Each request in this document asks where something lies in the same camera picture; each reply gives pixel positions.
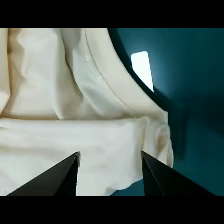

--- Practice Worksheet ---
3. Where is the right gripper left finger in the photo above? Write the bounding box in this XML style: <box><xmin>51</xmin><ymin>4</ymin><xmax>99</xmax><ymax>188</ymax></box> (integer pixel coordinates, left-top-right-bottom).
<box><xmin>7</xmin><ymin>151</ymin><xmax>81</xmax><ymax>197</ymax></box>

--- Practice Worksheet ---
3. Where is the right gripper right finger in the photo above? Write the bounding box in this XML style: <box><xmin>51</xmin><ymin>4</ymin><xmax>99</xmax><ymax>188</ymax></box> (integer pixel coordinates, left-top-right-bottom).
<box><xmin>140</xmin><ymin>150</ymin><xmax>216</xmax><ymax>197</ymax></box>

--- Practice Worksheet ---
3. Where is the cream shirt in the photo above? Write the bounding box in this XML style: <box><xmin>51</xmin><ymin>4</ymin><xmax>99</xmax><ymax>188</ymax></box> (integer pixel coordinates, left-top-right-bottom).
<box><xmin>0</xmin><ymin>27</ymin><xmax>175</xmax><ymax>197</ymax></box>

